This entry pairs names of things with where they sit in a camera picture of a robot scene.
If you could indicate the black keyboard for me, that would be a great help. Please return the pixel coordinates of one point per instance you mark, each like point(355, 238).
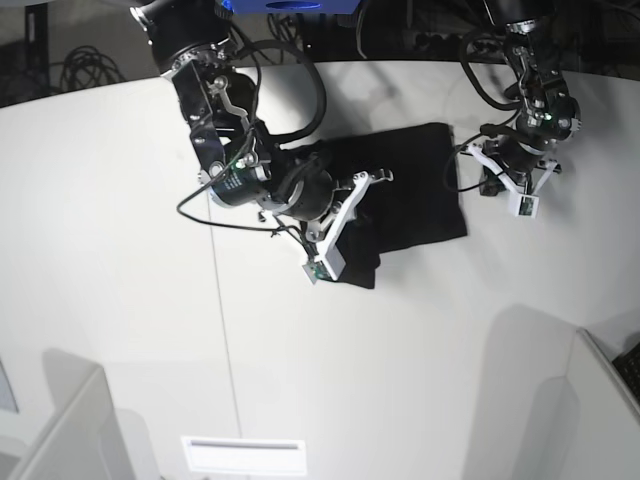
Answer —
point(628, 367)

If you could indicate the blue box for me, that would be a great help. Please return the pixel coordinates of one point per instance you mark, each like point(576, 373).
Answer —
point(292, 6)

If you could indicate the white table slot plate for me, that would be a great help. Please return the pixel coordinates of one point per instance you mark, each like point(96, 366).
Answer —
point(247, 457)

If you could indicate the white partition panel right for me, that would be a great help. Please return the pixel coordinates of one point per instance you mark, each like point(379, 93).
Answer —
point(584, 424)

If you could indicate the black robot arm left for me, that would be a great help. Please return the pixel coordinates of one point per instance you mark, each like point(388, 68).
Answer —
point(544, 112)

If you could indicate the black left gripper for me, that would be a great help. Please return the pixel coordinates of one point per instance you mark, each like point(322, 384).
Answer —
point(518, 162)

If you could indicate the white partition panel left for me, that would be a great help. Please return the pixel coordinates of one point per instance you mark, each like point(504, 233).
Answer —
point(86, 436)

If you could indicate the black T-shirt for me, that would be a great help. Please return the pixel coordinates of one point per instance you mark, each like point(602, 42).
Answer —
point(413, 209)

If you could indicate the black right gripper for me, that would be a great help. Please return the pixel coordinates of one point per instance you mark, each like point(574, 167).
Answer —
point(301, 188)

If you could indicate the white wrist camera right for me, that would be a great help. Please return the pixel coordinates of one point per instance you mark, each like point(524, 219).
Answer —
point(326, 262)

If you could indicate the white partition panel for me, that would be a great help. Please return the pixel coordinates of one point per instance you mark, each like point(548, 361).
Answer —
point(584, 424)
point(86, 436)

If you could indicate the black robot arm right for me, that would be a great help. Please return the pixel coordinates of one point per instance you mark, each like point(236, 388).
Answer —
point(195, 45)

